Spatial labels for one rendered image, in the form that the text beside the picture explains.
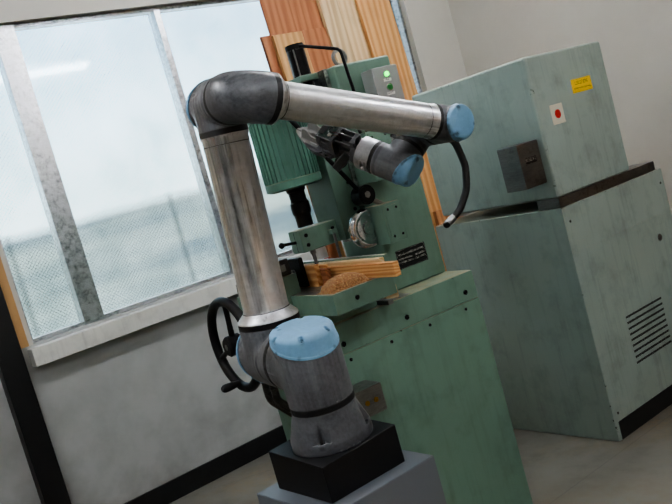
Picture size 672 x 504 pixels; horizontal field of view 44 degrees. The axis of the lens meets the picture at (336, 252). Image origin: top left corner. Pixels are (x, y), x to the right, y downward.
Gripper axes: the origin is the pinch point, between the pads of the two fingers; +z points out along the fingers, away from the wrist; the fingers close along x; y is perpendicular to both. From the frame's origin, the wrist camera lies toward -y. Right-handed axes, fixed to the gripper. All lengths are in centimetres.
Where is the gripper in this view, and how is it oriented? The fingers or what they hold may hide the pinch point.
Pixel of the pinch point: (301, 133)
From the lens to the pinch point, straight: 234.2
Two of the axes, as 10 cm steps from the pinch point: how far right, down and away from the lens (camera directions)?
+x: -5.3, 7.6, -3.8
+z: -8.3, -3.7, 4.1
